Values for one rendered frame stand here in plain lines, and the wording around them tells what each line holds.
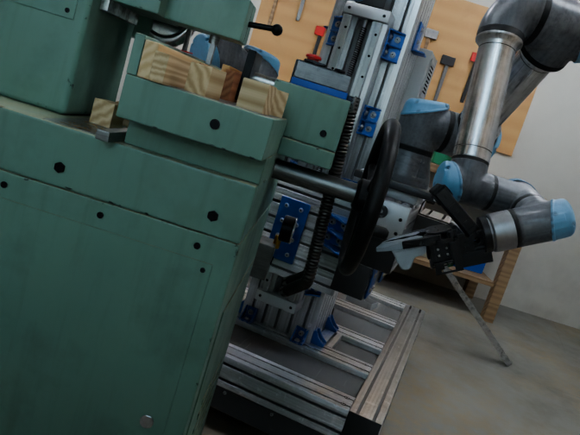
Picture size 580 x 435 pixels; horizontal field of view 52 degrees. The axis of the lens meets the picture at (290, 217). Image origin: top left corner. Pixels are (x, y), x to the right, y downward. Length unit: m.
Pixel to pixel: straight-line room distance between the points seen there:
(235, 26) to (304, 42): 3.32
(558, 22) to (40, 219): 1.05
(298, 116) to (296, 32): 3.35
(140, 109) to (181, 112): 0.06
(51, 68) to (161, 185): 0.29
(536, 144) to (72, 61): 3.89
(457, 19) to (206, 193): 3.72
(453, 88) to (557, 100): 0.72
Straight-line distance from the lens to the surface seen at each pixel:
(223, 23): 1.07
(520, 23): 1.35
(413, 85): 2.08
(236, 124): 0.82
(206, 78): 0.85
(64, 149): 0.94
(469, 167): 1.24
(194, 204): 0.88
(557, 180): 4.68
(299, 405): 1.67
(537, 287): 4.79
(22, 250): 0.99
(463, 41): 4.47
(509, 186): 1.27
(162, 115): 0.84
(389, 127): 1.01
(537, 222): 1.19
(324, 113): 1.04
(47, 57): 1.07
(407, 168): 1.62
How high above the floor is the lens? 0.92
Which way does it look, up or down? 10 degrees down
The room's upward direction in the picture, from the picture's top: 17 degrees clockwise
